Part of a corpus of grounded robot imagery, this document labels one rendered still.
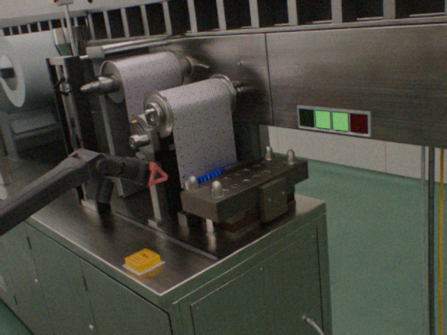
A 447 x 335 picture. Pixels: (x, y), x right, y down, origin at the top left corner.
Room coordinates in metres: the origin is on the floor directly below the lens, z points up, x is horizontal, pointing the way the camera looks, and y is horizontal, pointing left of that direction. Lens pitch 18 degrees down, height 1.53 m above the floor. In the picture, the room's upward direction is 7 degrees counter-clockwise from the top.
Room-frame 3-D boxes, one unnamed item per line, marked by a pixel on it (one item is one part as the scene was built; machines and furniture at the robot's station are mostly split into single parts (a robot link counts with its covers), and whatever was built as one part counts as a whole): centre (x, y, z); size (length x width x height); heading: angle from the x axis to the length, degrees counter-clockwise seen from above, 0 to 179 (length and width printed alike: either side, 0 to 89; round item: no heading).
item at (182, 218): (1.46, 0.03, 0.92); 0.28 x 0.04 x 0.04; 130
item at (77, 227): (2.17, 0.75, 0.88); 2.52 x 0.66 x 0.04; 40
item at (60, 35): (2.05, 0.55, 1.50); 0.14 x 0.14 x 0.06
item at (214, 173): (1.45, 0.02, 1.03); 0.21 x 0.04 x 0.03; 130
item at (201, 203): (1.40, -0.07, 1.00); 0.40 x 0.16 x 0.06; 130
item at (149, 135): (1.43, 0.22, 1.05); 0.06 x 0.05 x 0.31; 130
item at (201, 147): (1.46, 0.04, 1.11); 0.23 x 0.01 x 0.18; 130
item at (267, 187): (1.34, -0.14, 0.96); 0.10 x 0.03 x 0.11; 130
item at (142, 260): (1.16, 0.24, 0.91); 0.07 x 0.07 x 0.02; 40
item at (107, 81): (1.61, 0.35, 1.33); 0.06 x 0.06 x 0.06; 40
